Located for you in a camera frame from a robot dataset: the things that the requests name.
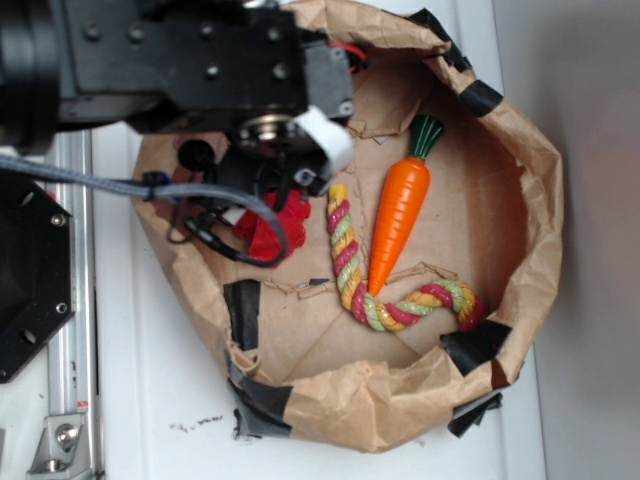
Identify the brown paper bag bin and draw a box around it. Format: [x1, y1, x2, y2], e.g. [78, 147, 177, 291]
[135, 1, 564, 452]

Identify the orange plastic carrot toy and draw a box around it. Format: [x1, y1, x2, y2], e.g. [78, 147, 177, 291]
[366, 114, 445, 297]

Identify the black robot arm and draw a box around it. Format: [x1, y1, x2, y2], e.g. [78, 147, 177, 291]
[1, 1, 355, 207]

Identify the aluminium frame rail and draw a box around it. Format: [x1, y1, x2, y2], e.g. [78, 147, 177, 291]
[44, 130, 103, 480]

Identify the multicolour twisted rope toy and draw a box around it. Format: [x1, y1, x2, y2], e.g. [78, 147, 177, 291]
[326, 184, 485, 332]

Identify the metal corner bracket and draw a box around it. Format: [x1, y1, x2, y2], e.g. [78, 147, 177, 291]
[25, 413, 95, 480]

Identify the grey braided cable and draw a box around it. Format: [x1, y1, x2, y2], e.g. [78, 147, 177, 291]
[0, 153, 291, 261]

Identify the crumpled red paper ball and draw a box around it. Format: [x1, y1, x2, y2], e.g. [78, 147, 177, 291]
[233, 189, 307, 266]

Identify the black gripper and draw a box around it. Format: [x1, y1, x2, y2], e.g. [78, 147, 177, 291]
[176, 40, 370, 210]

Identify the black hexagonal base plate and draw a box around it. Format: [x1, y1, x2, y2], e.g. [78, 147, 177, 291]
[0, 172, 74, 384]

